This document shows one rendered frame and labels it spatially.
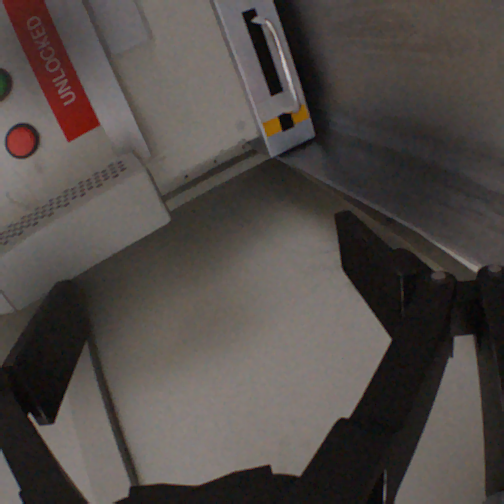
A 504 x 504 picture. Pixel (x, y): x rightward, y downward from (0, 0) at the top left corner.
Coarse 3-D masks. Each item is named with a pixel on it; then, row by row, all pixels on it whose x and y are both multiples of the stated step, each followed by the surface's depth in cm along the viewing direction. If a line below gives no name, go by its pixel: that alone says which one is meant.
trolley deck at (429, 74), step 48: (288, 0) 37; (336, 0) 31; (384, 0) 26; (432, 0) 22; (480, 0) 19; (336, 48) 35; (384, 48) 30; (432, 48) 25; (480, 48) 21; (336, 96) 40; (384, 96) 33; (432, 96) 28; (480, 96) 24; (480, 144) 26
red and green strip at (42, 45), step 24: (24, 0) 27; (24, 24) 28; (48, 24) 29; (24, 48) 29; (48, 48) 30; (48, 72) 31; (72, 72) 32; (48, 96) 32; (72, 96) 33; (72, 120) 34; (96, 120) 35
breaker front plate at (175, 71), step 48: (0, 0) 26; (96, 0) 30; (144, 0) 32; (192, 0) 34; (0, 48) 28; (144, 48) 34; (192, 48) 36; (144, 96) 36; (192, 96) 38; (240, 96) 40; (0, 144) 32; (48, 144) 34; (96, 144) 36; (192, 144) 40; (0, 192) 34; (48, 192) 36
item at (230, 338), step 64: (192, 192) 63; (256, 192) 59; (320, 192) 55; (128, 256) 57; (192, 256) 53; (256, 256) 49; (320, 256) 46; (448, 256) 37; (0, 320) 54; (128, 320) 47; (192, 320) 44; (256, 320) 42; (320, 320) 40; (128, 384) 40; (192, 384) 38; (256, 384) 36; (320, 384) 35; (448, 384) 31; (64, 448) 36; (128, 448) 34; (192, 448) 33; (256, 448) 32; (448, 448) 27
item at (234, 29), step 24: (216, 0) 34; (240, 0) 35; (264, 0) 35; (240, 24) 36; (240, 48) 37; (264, 48) 38; (288, 48) 39; (240, 72) 38; (264, 72) 39; (264, 96) 40; (288, 120) 42; (264, 144) 43; (288, 144) 44
